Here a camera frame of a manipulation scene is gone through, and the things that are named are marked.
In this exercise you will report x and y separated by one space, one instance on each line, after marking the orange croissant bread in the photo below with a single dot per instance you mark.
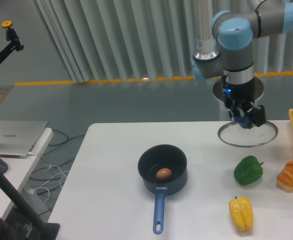
284 179

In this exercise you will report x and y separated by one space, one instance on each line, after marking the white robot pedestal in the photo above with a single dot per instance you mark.
218 93

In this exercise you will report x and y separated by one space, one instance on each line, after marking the yellow bell pepper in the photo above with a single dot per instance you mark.
241 212

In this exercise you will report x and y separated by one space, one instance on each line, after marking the brown egg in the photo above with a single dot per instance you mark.
163 174

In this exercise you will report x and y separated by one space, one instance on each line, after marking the glass pot lid blue knob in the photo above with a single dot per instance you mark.
234 135

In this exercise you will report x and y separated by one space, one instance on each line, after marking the black tripod pole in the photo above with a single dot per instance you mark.
41 230

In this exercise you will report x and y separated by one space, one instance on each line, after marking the white side table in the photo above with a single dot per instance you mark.
18 173

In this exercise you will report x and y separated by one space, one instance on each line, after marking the green bell pepper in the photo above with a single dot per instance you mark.
248 171

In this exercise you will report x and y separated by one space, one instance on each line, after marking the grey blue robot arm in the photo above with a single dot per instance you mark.
228 53

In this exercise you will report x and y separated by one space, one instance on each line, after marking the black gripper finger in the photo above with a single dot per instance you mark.
233 108
254 115

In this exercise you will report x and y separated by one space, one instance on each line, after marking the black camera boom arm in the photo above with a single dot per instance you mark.
13 39

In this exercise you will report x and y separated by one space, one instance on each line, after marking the silver laptop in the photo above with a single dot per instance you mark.
18 137

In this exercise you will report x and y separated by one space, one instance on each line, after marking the blue saucepan with handle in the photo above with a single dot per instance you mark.
155 158

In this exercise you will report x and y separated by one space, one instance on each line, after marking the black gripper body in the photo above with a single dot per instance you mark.
238 95

